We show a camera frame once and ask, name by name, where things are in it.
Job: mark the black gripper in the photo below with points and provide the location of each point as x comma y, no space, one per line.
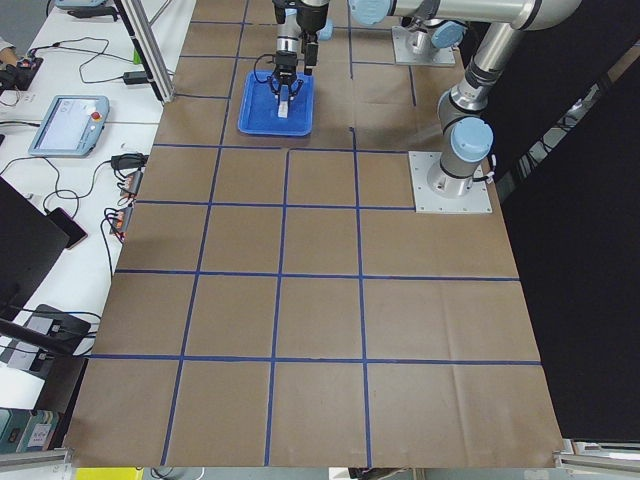
285,63

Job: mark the white toy block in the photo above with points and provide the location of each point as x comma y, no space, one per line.
283,109

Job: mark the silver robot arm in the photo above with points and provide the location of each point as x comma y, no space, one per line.
468,139
299,26

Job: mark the blue plastic tray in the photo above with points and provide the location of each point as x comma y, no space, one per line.
258,113

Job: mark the black power adapter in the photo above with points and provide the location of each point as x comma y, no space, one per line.
134,78

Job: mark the orange usb hub upper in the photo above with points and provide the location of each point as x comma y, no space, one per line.
130,185

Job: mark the orange usb hub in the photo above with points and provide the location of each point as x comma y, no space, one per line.
130,185
118,221

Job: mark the orange usb hub lower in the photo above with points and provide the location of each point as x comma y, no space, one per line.
118,221

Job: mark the brown paper table mat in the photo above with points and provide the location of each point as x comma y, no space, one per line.
280,302

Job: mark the teach pendant with screen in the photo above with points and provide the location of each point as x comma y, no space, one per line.
71,127

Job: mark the black monitor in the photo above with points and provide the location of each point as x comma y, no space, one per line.
30,246

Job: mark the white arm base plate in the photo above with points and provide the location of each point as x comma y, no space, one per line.
416,49
435,192

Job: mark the aluminium frame post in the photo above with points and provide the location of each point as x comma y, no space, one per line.
142,37

